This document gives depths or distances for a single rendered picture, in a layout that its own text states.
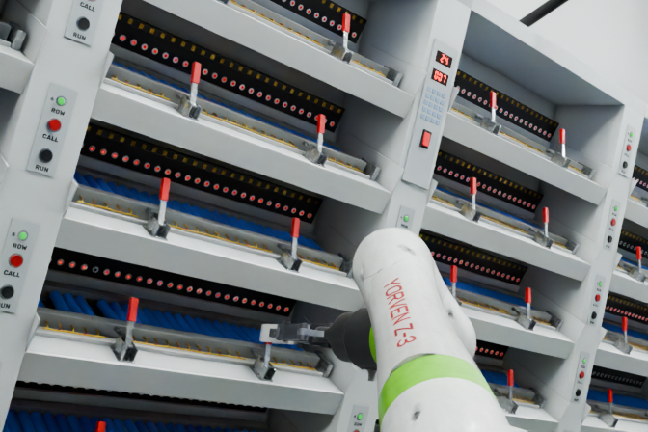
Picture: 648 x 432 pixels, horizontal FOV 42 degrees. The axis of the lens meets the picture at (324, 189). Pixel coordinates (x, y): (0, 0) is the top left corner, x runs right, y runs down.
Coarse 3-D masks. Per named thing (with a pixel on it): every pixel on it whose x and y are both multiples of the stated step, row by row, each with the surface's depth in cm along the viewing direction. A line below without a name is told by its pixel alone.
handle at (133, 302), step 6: (132, 300) 126; (138, 300) 127; (132, 306) 126; (132, 312) 126; (132, 318) 126; (132, 324) 126; (126, 330) 125; (132, 330) 126; (126, 336) 125; (132, 336) 125; (126, 342) 124
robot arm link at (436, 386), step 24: (432, 360) 80; (456, 360) 80; (384, 384) 81; (408, 384) 77; (432, 384) 76; (456, 384) 75; (480, 384) 77; (384, 408) 78; (408, 408) 74; (432, 408) 72; (456, 408) 72; (480, 408) 72
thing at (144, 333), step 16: (48, 320) 122; (64, 320) 123; (80, 320) 125; (96, 320) 127; (112, 320) 129; (96, 336) 125; (112, 336) 129; (144, 336) 132; (160, 336) 134; (176, 336) 135; (192, 336) 138; (208, 336) 141; (224, 352) 142; (240, 352) 144; (272, 352) 148; (288, 352) 151; (304, 352) 154
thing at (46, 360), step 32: (96, 288) 138; (128, 288) 141; (288, 320) 163; (32, 352) 114; (64, 352) 118; (96, 352) 122; (192, 352) 138; (320, 352) 157; (64, 384) 119; (96, 384) 122; (128, 384) 125; (160, 384) 128; (192, 384) 131; (224, 384) 135; (256, 384) 139; (288, 384) 144; (320, 384) 150
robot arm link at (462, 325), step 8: (448, 296) 112; (448, 304) 111; (456, 304) 113; (448, 312) 110; (456, 312) 112; (464, 312) 115; (456, 320) 111; (464, 320) 113; (456, 328) 111; (464, 328) 112; (472, 328) 114; (464, 336) 112; (472, 336) 113; (464, 344) 111; (472, 344) 113; (472, 352) 113; (376, 360) 119
